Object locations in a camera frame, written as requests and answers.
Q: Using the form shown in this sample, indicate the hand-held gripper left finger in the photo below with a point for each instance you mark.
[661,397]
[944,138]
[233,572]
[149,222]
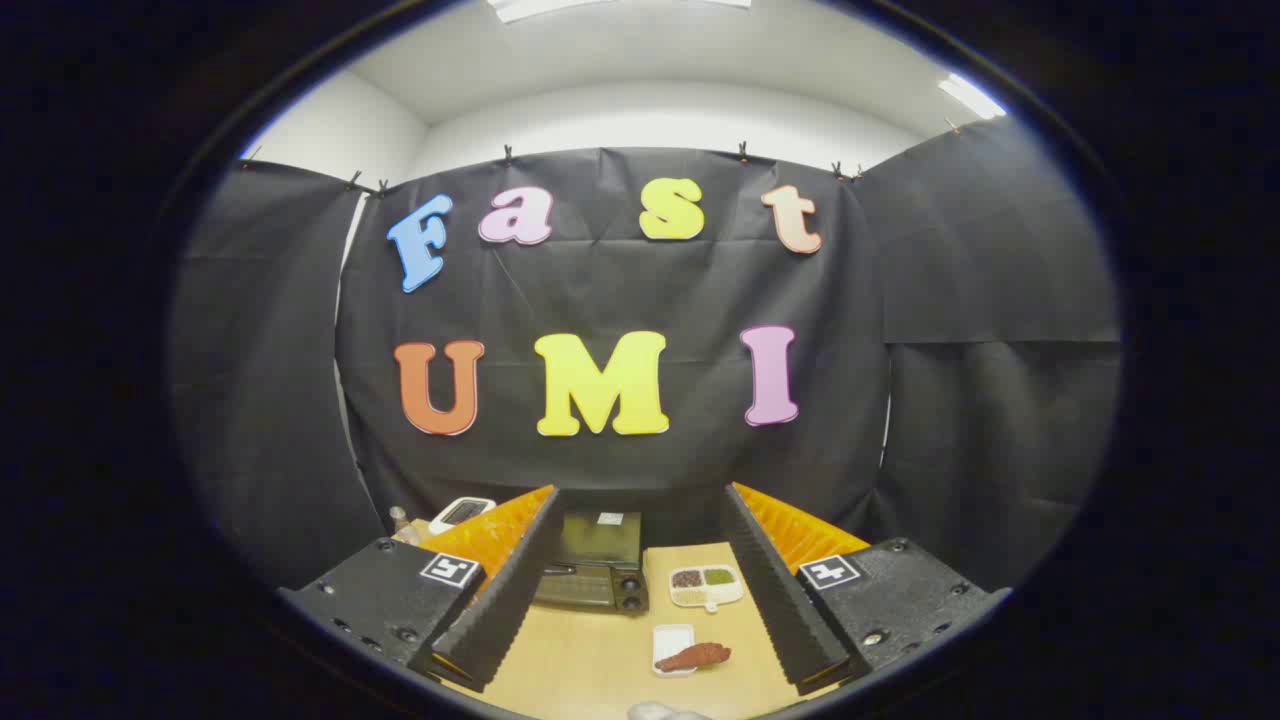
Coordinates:
[510,600]

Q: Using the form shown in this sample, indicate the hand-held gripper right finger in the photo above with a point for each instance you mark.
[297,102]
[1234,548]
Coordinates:
[775,600]

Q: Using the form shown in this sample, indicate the black toaster oven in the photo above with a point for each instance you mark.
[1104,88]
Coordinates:
[590,590]

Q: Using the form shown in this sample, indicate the red meat slice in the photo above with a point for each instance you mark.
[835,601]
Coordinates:
[700,655]

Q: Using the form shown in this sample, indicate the white divided dish with grains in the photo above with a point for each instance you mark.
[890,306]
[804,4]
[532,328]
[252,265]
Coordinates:
[690,597]

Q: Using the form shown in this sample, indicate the white kitchen appliance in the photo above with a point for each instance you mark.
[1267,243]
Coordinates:
[462,512]

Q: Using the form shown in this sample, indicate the white ribbed tray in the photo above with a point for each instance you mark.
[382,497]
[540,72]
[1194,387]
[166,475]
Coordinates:
[668,636]

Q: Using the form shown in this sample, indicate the small clear bottle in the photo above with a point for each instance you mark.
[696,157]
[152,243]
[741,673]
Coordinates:
[400,522]

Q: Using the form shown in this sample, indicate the ceiling light panel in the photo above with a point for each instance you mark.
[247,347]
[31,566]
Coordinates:
[560,6]
[970,96]

